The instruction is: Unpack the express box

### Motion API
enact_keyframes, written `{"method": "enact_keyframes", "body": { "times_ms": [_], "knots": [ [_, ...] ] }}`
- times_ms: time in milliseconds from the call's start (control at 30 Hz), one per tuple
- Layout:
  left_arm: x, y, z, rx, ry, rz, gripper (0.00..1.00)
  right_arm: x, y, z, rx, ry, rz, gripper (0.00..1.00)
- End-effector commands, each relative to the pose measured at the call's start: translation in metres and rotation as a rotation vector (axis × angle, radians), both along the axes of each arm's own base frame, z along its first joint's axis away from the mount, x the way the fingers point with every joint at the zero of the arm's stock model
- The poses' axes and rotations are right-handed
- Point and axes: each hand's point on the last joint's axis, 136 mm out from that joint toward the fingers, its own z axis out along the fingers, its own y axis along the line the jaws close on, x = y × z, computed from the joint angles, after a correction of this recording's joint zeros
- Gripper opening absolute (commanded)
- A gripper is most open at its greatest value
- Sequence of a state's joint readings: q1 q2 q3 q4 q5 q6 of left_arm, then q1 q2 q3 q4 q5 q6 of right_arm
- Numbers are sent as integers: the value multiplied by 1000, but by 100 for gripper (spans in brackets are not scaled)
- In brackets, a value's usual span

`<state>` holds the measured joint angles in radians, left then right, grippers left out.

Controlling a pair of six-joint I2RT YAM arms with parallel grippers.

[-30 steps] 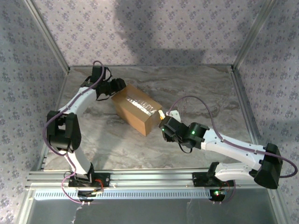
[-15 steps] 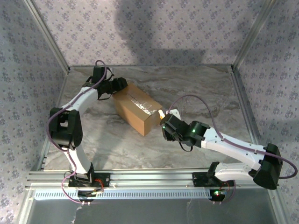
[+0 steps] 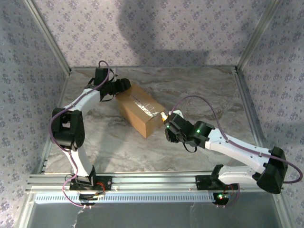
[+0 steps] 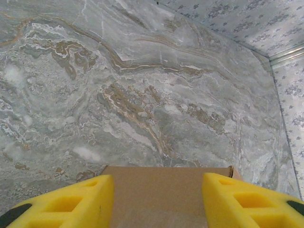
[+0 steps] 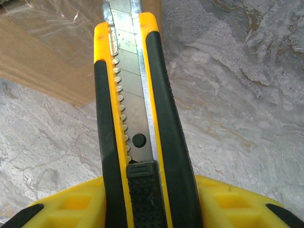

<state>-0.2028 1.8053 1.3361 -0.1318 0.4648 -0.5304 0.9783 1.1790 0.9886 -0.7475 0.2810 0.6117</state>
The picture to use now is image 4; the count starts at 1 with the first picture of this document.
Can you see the aluminium frame post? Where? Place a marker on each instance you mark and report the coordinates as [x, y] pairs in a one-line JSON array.
[[287, 57]]

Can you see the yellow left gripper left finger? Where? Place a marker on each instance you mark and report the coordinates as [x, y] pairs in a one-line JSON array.
[[47, 213]]

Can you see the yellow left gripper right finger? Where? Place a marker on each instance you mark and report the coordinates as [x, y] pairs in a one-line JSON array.
[[249, 213]]

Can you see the brown cardboard express box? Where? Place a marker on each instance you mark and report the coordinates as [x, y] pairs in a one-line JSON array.
[[156, 197]]

